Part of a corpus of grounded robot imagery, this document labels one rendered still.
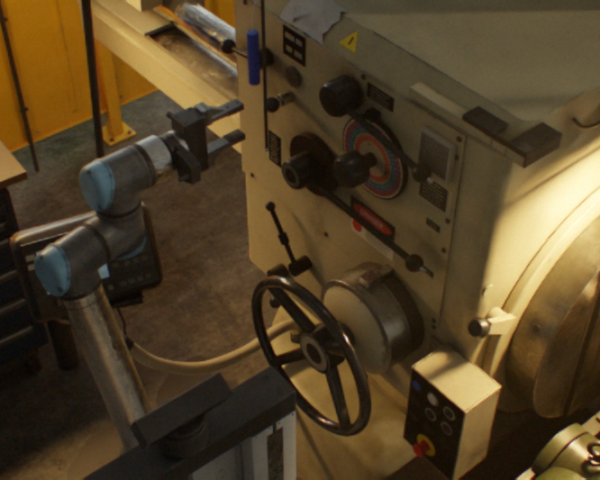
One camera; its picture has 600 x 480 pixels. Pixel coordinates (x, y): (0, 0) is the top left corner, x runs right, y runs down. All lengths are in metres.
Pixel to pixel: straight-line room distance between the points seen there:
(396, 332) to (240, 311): 1.95
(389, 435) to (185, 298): 1.45
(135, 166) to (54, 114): 2.81
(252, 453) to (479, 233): 0.63
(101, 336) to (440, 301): 0.68
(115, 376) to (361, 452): 0.97
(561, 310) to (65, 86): 3.10
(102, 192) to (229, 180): 2.72
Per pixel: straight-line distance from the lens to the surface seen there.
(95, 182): 1.83
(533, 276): 1.95
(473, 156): 1.71
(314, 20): 1.95
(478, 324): 1.85
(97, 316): 1.92
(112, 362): 1.98
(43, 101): 4.59
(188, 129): 1.89
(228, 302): 3.95
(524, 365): 2.06
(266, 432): 1.39
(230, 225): 4.28
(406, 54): 1.82
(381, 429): 2.80
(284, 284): 1.94
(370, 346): 2.03
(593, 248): 1.99
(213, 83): 2.96
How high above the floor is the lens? 2.85
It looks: 43 degrees down
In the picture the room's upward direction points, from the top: straight up
